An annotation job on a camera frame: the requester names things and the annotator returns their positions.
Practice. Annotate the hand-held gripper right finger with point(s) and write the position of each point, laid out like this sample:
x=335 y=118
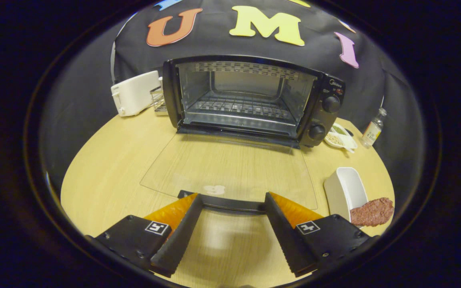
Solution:
x=284 y=236

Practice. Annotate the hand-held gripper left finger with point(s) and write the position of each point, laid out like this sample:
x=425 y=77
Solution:
x=180 y=236

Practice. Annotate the brown meat steak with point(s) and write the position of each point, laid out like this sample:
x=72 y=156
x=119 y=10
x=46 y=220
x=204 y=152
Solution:
x=372 y=212

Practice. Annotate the black toaster oven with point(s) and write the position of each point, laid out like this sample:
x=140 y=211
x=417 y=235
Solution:
x=326 y=118

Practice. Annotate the white toaster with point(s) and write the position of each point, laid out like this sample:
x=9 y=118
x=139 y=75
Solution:
x=134 y=94

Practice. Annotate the white rectangular dish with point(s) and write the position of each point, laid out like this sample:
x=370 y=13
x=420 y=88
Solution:
x=344 y=188

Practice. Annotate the white divided spice plate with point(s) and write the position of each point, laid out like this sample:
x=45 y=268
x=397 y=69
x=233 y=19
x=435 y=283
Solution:
x=336 y=140

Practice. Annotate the small black cap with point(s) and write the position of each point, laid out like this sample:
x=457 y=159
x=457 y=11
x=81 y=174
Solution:
x=349 y=132

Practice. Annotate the small clear glass bottle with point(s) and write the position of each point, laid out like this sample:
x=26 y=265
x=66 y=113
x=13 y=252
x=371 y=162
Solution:
x=372 y=132

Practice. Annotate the black backdrop cloth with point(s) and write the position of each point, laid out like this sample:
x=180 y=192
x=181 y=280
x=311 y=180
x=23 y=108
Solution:
x=74 y=100

